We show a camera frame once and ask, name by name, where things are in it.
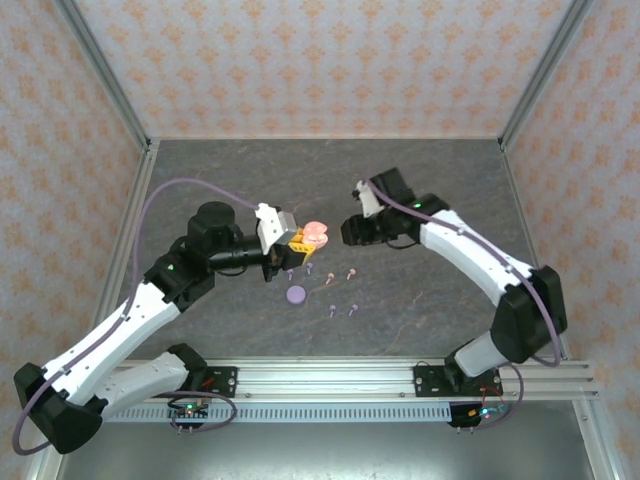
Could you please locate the circuit board with lights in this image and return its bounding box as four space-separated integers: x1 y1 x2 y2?
449 399 514 429
167 397 211 426

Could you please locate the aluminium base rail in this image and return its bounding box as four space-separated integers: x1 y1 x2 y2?
117 355 601 401

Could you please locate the aluminium table side rail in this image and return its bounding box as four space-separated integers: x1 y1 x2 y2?
498 138 621 480
24 139 161 480

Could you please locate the aluminium frame corner post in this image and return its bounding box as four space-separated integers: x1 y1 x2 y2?
52 0 154 151
497 0 594 151

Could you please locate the slotted grey cable tray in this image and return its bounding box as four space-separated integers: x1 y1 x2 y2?
107 402 456 424

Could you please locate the thin purple cable loop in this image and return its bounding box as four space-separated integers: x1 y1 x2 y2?
457 364 525 431
168 388 238 431

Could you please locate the pink earbud charging case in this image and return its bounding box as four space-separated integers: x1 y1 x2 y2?
301 221 330 250

